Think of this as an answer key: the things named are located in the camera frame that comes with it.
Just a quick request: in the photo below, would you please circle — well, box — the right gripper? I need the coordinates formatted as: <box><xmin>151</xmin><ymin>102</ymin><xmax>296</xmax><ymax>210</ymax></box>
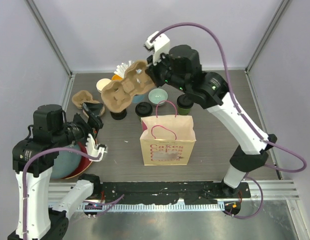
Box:
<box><xmin>147</xmin><ymin>49</ymin><xmax>190</xmax><ymax>94</ymax></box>

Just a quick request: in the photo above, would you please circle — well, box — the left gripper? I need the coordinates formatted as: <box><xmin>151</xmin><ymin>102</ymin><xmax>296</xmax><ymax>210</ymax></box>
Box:
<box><xmin>54</xmin><ymin>101</ymin><xmax>104</xmax><ymax>151</ymax></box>

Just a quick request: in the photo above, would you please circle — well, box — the cardboard cup carrier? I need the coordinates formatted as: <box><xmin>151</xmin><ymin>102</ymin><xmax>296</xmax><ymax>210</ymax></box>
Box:
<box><xmin>101</xmin><ymin>60</ymin><xmax>155</xmax><ymax>113</ymax></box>

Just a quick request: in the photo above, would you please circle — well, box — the black cup lid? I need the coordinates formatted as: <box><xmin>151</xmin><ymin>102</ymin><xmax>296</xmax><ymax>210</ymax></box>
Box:
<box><xmin>135</xmin><ymin>101</ymin><xmax>153</xmax><ymax>118</ymax></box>
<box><xmin>176</xmin><ymin>94</ymin><xmax>194</xmax><ymax>109</ymax></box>

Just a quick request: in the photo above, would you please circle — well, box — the pink paper gift bag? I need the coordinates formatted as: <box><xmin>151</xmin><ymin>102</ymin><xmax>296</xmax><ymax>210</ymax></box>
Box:
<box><xmin>139</xmin><ymin>107</ymin><xmax>197</xmax><ymax>166</ymax></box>

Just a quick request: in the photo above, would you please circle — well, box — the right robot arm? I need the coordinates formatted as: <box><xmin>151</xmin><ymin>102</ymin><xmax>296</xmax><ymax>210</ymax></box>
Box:
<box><xmin>145</xmin><ymin>44</ymin><xmax>277</xmax><ymax>198</ymax></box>

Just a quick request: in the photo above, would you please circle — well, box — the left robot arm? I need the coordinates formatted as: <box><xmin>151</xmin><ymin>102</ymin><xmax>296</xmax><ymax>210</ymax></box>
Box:
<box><xmin>8</xmin><ymin>102</ymin><xmax>107</xmax><ymax>240</ymax></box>

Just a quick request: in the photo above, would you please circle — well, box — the stack of black lids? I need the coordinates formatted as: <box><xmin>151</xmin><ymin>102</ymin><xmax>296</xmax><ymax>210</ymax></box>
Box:
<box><xmin>110</xmin><ymin>109</ymin><xmax>127</xmax><ymax>121</ymax></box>

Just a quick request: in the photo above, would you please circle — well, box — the cardboard cup carrier tray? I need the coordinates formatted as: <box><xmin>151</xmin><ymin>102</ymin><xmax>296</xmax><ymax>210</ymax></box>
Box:
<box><xmin>71</xmin><ymin>90</ymin><xmax>100</xmax><ymax>109</ymax></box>

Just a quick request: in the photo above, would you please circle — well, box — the light green ceramic bowl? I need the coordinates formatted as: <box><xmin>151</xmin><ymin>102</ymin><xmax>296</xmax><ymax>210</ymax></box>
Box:
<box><xmin>148</xmin><ymin>88</ymin><xmax>168</xmax><ymax>106</ymax></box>

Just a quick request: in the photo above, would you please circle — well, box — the stack of paper cups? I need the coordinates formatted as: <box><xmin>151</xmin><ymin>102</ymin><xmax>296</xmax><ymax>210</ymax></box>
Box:
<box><xmin>96</xmin><ymin>78</ymin><xmax>112</xmax><ymax>93</ymax></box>

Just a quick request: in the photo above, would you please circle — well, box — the blue straw holder cup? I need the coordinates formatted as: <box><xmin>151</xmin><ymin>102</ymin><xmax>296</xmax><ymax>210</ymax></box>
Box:
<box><xmin>132</xmin><ymin>94</ymin><xmax>145</xmax><ymax>104</ymax></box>

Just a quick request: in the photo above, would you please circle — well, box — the orange bowl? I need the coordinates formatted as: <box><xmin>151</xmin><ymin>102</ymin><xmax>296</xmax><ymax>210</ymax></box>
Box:
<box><xmin>111</xmin><ymin>74</ymin><xmax>123</xmax><ymax>81</ymax></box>

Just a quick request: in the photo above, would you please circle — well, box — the red round tray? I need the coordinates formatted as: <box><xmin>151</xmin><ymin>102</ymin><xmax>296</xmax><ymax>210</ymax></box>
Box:
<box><xmin>63</xmin><ymin>156</ymin><xmax>93</xmax><ymax>180</ymax></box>

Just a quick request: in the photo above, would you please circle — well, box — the grey blue plate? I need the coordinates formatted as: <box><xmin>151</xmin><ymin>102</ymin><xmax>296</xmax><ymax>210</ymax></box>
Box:
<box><xmin>50</xmin><ymin>151</ymin><xmax>82</xmax><ymax>180</ymax></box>

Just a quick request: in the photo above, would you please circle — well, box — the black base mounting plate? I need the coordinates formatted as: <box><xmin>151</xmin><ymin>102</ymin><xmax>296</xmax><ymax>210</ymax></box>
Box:
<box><xmin>88</xmin><ymin>181</ymin><xmax>251</xmax><ymax>205</ymax></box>

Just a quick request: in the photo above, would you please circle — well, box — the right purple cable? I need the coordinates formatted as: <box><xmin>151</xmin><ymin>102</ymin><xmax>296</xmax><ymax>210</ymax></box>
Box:
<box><xmin>148</xmin><ymin>22</ymin><xmax>308</xmax><ymax>221</ymax></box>

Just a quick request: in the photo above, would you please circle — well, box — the purple cable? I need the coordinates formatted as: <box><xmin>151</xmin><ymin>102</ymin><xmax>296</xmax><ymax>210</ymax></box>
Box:
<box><xmin>21</xmin><ymin>146</ymin><xmax>125</xmax><ymax>236</ymax></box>
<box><xmin>148</xmin><ymin>22</ymin><xmax>308</xmax><ymax>221</ymax></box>

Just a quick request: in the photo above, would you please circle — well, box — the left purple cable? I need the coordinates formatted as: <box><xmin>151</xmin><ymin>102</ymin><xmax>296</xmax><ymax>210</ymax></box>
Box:
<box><xmin>21</xmin><ymin>146</ymin><xmax>125</xmax><ymax>236</ymax></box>

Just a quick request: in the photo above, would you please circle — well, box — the aluminium frame rail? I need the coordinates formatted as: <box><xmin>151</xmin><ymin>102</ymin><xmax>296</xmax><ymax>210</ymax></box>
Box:
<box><xmin>48</xmin><ymin>180</ymin><xmax>300</xmax><ymax>203</ymax></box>

